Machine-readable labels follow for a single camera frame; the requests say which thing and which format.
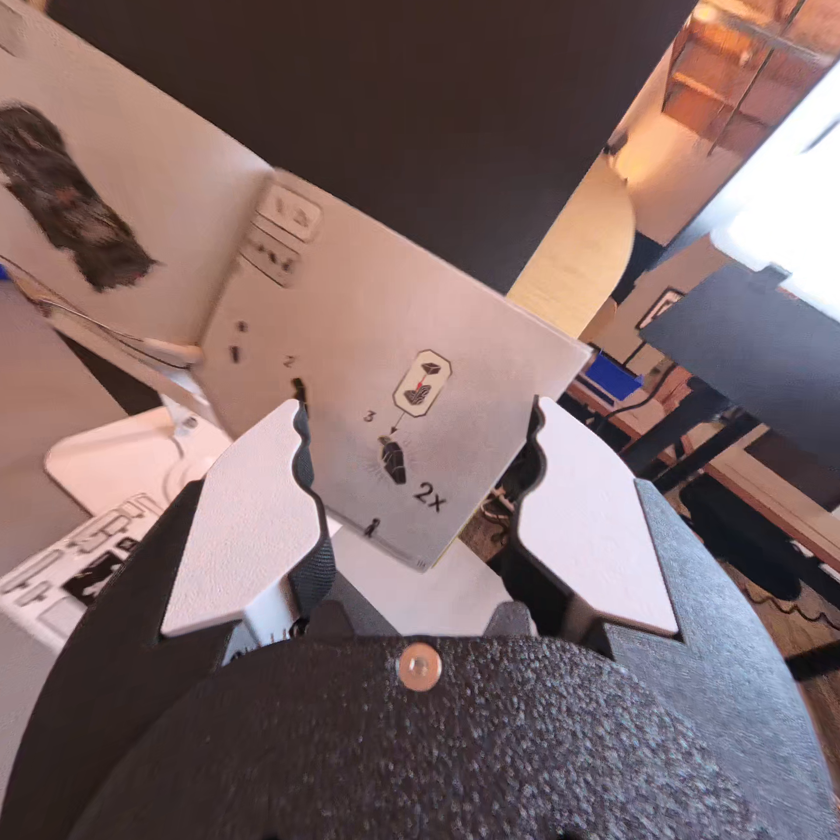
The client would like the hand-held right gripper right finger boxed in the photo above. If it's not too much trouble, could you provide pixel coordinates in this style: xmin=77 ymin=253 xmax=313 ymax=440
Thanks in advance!
xmin=506 ymin=394 xmax=681 ymax=644

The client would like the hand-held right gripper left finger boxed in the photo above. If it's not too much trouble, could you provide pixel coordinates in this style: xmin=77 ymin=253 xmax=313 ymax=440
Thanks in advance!
xmin=161 ymin=398 xmax=338 ymax=644

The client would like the lego instruction booklet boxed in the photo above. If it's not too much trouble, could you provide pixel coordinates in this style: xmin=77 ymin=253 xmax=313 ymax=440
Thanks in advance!
xmin=0 ymin=0 xmax=592 ymax=572

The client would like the sticker sheet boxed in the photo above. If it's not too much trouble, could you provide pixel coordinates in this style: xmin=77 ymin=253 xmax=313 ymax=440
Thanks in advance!
xmin=0 ymin=493 xmax=169 ymax=618

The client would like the small black panel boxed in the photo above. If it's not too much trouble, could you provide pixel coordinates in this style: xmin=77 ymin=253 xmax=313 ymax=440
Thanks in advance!
xmin=641 ymin=263 xmax=840 ymax=476

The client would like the tan curved panel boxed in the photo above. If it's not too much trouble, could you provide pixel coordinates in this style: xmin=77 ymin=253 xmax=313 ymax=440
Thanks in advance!
xmin=506 ymin=151 xmax=637 ymax=345

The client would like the large black panel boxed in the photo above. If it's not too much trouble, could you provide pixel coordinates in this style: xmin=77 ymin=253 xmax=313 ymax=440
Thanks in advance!
xmin=46 ymin=0 xmax=697 ymax=296

